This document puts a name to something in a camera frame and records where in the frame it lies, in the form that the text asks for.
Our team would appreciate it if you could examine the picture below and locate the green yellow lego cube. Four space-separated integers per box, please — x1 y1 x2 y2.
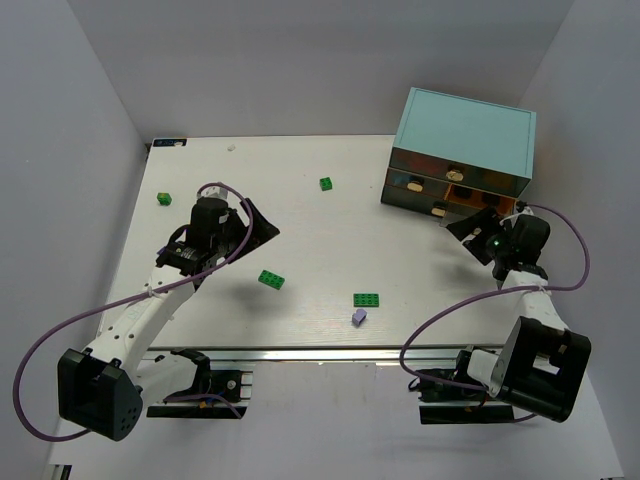
156 192 172 206

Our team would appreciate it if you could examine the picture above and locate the green flat lego plate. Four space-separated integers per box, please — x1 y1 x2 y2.
258 270 285 290

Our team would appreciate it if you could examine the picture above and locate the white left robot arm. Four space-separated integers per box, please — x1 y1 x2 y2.
57 197 280 441

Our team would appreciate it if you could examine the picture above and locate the green long lego brick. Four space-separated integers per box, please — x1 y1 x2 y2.
353 293 380 308

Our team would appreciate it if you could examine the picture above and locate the teal drawer organizer box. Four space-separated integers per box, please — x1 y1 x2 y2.
381 87 537 219

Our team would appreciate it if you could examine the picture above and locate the small green lego brick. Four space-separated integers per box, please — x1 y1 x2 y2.
319 177 333 191

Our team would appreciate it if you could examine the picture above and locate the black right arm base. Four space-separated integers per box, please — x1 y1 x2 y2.
407 377 516 425

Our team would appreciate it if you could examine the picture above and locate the lilac lego piece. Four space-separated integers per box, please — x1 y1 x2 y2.
352 308 367 326

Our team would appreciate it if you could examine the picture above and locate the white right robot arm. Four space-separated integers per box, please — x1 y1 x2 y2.
446 207 591 422

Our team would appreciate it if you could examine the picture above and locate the dark corner label sticker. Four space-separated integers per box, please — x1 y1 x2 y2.
152 138 187 148

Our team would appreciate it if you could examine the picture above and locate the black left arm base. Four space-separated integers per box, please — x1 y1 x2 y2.
147 366 253 420

